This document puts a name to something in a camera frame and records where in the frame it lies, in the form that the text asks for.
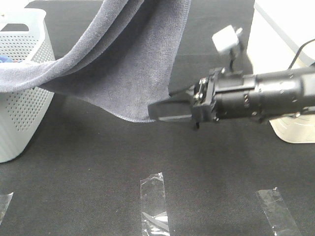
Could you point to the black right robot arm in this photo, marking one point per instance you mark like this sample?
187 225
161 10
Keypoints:
288 93

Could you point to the right clear tape strip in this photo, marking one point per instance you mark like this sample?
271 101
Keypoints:
277 213

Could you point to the left clear tape strip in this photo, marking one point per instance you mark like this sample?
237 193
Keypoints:
5 200

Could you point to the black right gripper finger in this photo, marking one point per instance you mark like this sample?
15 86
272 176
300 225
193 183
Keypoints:
170 110
180 93

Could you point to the black table cloth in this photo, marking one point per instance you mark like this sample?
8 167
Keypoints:
80 174

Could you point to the grey perforated laundry basket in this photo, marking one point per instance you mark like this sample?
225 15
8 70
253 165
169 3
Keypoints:
24 38

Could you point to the middle clear tape strip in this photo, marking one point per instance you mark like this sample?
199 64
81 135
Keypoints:
154 218

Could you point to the blue towel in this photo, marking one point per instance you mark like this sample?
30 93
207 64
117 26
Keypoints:
5 59

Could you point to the clear tape strip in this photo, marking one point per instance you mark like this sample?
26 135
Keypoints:
277 213
154 218
5 200

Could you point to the grey towel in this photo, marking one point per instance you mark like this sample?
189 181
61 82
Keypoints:
121 63

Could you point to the cream woven storage box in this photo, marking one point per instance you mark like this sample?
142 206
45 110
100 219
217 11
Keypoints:
282 34

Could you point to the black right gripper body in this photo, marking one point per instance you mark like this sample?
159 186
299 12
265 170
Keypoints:
223 95

